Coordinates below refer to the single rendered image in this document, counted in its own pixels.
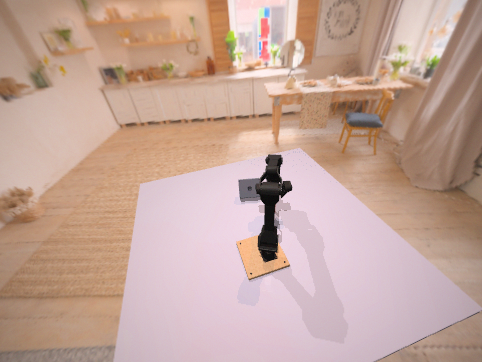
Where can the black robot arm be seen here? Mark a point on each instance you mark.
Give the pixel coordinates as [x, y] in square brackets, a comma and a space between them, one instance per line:
[269, 195]

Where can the dark grey sloped panel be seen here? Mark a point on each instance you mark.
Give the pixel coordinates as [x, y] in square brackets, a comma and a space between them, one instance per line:
[247, 187]

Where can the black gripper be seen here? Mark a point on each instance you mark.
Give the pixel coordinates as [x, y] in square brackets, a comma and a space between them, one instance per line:
[286, 186]

